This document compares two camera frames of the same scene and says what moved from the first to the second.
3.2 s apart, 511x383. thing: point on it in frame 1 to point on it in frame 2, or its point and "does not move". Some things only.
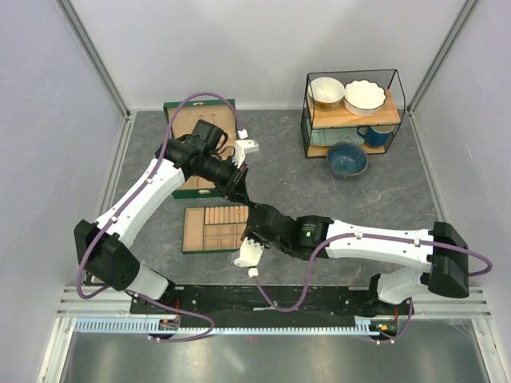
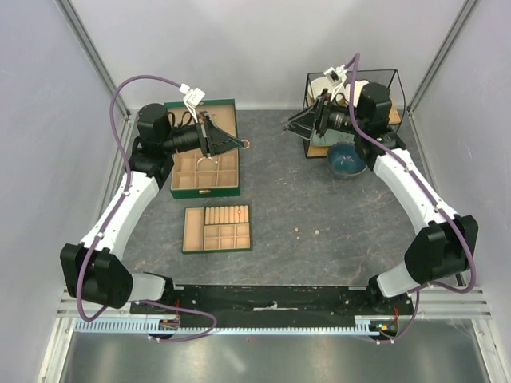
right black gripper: (247, 231) to (303, 124)
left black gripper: (235, 189) to (208, 132)
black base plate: (205, 304) does not move
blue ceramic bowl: (346, 160) does not move
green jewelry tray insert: (214, 229) does not move
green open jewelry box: (220, 115) does not move
